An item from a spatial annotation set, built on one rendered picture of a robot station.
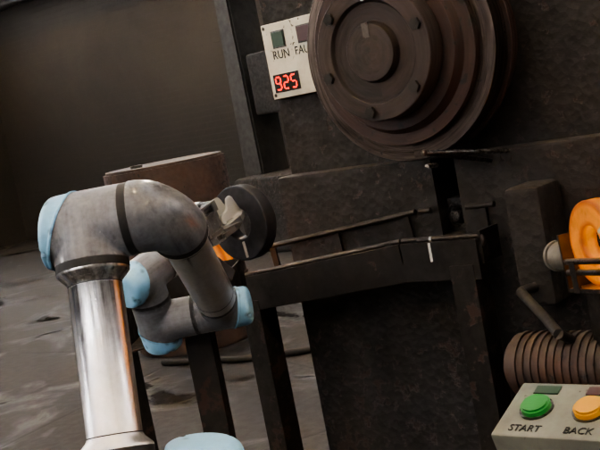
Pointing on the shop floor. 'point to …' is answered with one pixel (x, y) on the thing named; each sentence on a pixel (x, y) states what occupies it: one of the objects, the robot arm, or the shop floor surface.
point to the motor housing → (552, 359)
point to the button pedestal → (547, 423)
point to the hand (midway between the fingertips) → (241, 212)
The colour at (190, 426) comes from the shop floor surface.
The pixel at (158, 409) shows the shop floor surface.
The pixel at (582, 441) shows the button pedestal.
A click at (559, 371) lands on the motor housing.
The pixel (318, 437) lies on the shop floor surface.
